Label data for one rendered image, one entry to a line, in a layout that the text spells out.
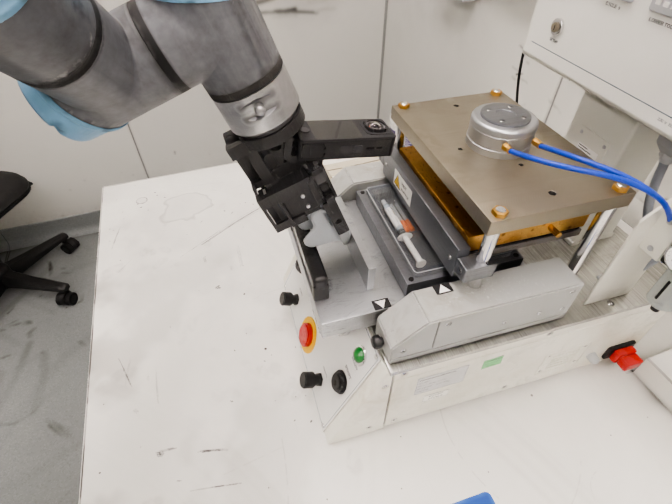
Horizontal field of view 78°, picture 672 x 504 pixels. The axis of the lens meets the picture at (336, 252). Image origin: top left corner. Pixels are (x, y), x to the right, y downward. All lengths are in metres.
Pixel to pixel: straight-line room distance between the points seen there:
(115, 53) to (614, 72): 0.53
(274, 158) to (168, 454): 0.46
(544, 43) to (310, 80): 1.51
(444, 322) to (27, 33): 0.43
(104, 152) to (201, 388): 1.58
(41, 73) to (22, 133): 1.84
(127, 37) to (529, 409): 0.70
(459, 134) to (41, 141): 1.86
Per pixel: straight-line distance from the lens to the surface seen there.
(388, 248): 0.56
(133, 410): 0.76
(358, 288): 0.54
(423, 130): 0.58
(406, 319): 0.50
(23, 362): 1.98
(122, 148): 2.14
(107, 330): 0.87
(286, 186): 0.45
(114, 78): 0.36
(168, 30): 0.37
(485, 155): 0.55
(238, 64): 0.38
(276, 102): 0.40
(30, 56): 0.31
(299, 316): 0.75
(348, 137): 0.45
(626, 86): 0.61
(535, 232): 0.56
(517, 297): 0.53
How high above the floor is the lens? 1.38
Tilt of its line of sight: 45 degrees down
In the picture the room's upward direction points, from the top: straight up
